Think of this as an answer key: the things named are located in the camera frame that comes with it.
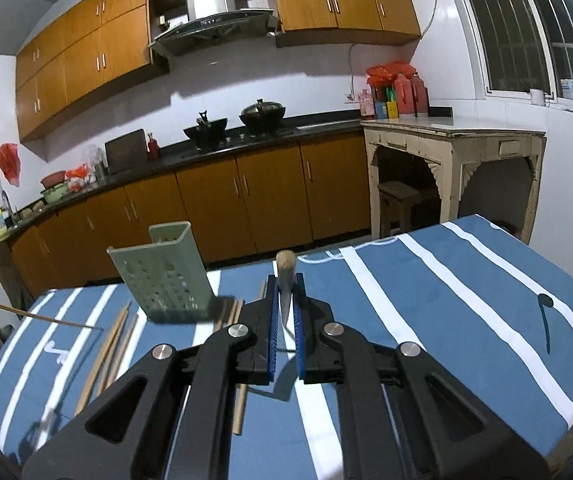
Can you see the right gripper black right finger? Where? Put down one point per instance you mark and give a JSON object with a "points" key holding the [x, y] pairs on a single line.
{"points": [[402, 415]]}

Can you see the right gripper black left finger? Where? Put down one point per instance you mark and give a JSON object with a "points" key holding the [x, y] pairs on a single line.
{"points": [[170, 415]]}

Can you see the lower wooden kitchen cabinets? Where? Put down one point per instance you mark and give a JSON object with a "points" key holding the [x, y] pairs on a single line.
{"points": [[292, 195]]}

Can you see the wooden chopstick under gripper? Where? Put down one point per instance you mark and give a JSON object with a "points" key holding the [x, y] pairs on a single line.
{"points": [[241, 396]]}

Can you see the wooden chopstick far left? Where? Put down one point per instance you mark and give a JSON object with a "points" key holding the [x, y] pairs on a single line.
{"points": [[100, 358]]}

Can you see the wooden chopstick beside holder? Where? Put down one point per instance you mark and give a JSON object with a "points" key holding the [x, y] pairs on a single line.
{"points": [[227, 314]]}

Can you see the blue white striped tablecloth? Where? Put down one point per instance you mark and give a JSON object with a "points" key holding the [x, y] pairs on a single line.
{"points": [[490, 309]]}

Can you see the green perforated utensil holder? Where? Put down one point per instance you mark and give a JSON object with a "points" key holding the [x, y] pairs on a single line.
{"points": [[167, 277]]}

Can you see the dark wooden stool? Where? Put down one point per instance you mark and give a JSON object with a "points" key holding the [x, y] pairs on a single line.
{"points": [[396, 200]]}

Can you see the stacked bowls on counter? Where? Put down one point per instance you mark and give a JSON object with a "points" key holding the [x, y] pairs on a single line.
{"points": [[55, 187]]}

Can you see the dark cutting board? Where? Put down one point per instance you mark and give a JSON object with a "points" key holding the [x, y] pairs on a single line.
{"points": [[126, 152]]}

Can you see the small red bottle on counter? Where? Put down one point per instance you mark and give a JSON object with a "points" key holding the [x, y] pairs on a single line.
{"points": [[153, 148]]}

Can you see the white marble top side table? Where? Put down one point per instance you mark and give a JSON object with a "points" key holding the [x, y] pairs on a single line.
{"points": [[454, 148]]}

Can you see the black wok left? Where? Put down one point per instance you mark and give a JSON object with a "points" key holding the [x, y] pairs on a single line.
{"points": [[207, 134]]}

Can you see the black lidded wok right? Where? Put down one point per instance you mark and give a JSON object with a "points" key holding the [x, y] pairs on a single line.
{"points": [[263, 117]]}

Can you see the red bottles and bags cluster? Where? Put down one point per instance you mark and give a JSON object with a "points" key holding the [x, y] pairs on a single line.
{"points": [[394, 90]]}

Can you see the black range hood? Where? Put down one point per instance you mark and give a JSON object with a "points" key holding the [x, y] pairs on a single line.
{"points": [[215, 29]]}

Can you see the red plastic bag on wall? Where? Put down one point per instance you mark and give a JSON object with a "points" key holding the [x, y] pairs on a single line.
{"points": [[10, 163]]}

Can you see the upper wooden wall cabinets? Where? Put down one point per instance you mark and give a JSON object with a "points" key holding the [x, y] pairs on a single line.
{"points": [[100, 47]]}

